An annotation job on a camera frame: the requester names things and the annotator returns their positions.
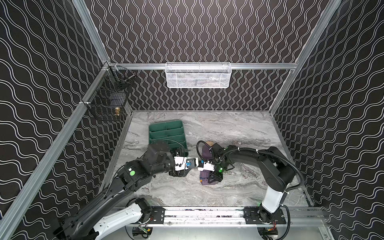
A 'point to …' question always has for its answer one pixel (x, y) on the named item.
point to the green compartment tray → (172, 132)
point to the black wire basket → (109, 97)
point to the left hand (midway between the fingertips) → (191, 156)
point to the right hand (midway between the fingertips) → (211, 180)
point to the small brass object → (117, 111)
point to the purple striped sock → (207, 155)
